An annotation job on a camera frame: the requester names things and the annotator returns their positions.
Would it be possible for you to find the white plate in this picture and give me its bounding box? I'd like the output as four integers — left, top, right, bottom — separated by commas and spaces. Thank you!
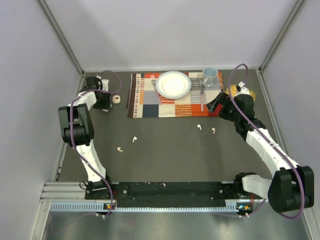
156, 71, 192, 99

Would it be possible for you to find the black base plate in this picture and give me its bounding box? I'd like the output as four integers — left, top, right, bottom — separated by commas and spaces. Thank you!
84, 181, 238, 209

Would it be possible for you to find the yellow woven cloth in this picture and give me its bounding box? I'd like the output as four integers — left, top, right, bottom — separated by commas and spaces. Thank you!
224, 84, 256, 102

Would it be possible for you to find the light blue cup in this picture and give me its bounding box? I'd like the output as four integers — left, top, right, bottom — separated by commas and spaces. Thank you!
202, 67, 219, 87

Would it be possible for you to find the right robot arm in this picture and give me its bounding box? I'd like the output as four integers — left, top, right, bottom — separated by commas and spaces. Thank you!
206, 91, 315, 213

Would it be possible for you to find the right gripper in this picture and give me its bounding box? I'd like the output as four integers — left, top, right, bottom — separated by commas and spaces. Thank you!
205, 92, 241, 122

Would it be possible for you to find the aluminium frame rail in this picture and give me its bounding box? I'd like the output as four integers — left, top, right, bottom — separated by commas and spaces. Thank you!
40, 182, 86, 202

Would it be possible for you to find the patchwork placemat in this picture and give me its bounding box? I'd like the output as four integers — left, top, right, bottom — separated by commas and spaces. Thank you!
126, 71, 224, 118

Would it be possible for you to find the pink handled knife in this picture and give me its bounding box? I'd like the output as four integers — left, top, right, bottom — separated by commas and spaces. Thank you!
200, 82, 204, 112

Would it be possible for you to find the grey cable duct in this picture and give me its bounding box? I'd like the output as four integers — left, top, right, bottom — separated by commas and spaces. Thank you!
50, 201, 253, 213

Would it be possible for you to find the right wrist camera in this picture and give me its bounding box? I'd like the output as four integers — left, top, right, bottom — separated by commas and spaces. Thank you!
235, 81, 250, 97

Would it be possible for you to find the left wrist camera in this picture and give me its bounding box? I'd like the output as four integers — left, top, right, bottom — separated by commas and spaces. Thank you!
96, 75, 109, 92

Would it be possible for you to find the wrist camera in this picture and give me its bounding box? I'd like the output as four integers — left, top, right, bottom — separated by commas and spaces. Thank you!
235, 81, 250, 97
96, 75, 109, 92

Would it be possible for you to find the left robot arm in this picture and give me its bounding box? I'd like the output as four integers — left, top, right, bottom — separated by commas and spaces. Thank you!
58, 75, 114, 200

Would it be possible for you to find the silver fork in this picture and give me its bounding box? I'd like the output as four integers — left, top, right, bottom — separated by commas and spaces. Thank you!
150, 74, 162, 105

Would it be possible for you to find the beige earbud charging case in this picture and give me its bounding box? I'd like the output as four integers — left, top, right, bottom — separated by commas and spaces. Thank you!
112, 95, 121, 104

